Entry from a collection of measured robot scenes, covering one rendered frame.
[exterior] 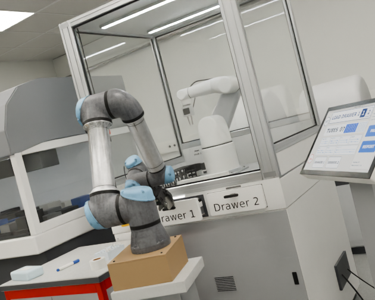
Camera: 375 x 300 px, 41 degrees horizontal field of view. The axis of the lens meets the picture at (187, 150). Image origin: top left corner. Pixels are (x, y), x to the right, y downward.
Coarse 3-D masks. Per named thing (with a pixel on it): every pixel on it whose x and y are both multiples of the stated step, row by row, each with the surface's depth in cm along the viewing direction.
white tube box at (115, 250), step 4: (112, 248) 240; (116, 248) 237; (120, 248) 239; (124, 248) 242; (100, 252) 237; (104, 252) 235; (108, 252) 232; (112, 252) 234; (116, 252) 236; (96, 256) 235; (100, 256) 234; (104, 256) 233; (108, 256) 232; (112, 256) 234
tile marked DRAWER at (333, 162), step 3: (330, 159) 188; (333, 159) 186; (336, 159) 183; (339, 159) 181; (327, 162) 189; (330, 162) 186; (333, 162) 184; (336, 162) 182; (327, 165) 188; (330, 165) 185; (333, 165) 183; (336, 165) 181
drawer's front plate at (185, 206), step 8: (184, 200) 244; (192, 200) 241; (176, 208) 246; (184, 208) 244; (192, 208) 242; (160, 216) 251; (168, 216) 249; (176, 216) 247; (192, 216) 242; (200, 216) 240; (168, 224) 250
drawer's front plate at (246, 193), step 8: (216, 192) 242; (224, 192) 239; (232, 192) 237; (240, 192) 235; (248, 192) 233; (256, 192) 231; (208, 200) 244; (216, 200) 242; (224, 200) 240; (232, 200) 238; (240, 200) 236; (256, 200) 232; (264, 200) 230; (216, 208) 242; (224, 208) 240; (232, 208) 238; (240, 208) 236; (248, 208) 234; (256, 208) 233
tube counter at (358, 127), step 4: (344, 124) 190; (348, 124) 187; (352, 124) 184; (356, 124) 181; (360, 124) 178; (364, 124) 176; (340, 128) 192; (344, 128) 189; (348, 128) 186; (352, 128) 183; (356, 128) 180; (360, 128) 177; (364, 128) 174; (340, 132) 190; (344, 132) 187; (348, 132) 184; (352, 132) 181; (356, 132) 179
